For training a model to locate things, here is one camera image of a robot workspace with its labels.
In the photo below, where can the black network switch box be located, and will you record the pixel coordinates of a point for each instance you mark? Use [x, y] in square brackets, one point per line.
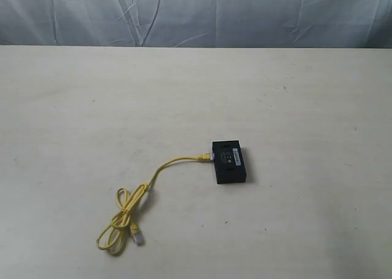
[231, 162]

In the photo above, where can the grey wrinkled backdrop cloth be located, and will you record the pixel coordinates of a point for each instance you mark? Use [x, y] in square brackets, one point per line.
[198, 23]

